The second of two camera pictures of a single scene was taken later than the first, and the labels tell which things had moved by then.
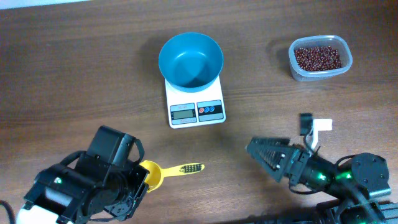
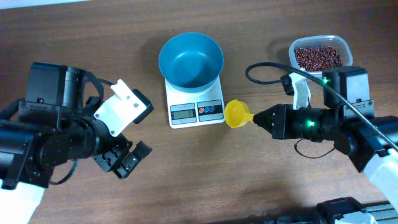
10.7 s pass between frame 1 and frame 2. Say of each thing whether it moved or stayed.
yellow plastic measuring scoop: moved
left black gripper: moved
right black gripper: moved
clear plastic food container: stayed
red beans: stayed
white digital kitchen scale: stayed
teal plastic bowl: stayed
